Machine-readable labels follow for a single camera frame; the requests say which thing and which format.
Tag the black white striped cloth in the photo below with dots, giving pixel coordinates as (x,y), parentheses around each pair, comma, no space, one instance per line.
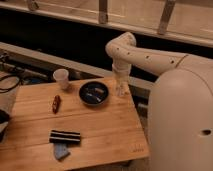
(64,137)

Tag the metal bracket right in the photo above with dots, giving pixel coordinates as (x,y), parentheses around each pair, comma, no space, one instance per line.
(165,17)

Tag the white and yellow gripper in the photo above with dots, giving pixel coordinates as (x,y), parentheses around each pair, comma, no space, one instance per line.
(121,75)

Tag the red pocket knife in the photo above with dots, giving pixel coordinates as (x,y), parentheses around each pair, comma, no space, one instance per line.
(56,104)

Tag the dark object at left edge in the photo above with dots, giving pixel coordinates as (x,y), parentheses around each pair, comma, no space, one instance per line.
(4,120)

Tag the dark ceramic bowl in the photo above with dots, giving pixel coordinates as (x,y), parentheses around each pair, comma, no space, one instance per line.
(93,93)

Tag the metal bracket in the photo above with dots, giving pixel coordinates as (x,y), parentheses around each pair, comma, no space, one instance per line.
(165,17)
(103,12)

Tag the metal bracket middle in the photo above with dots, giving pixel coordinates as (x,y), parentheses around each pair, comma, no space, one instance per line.
(103,12)

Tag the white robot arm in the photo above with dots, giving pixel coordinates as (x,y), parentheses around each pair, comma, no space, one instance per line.
(180,107)

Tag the white plastic cup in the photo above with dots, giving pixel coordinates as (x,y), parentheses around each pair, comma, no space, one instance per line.
(61,77)

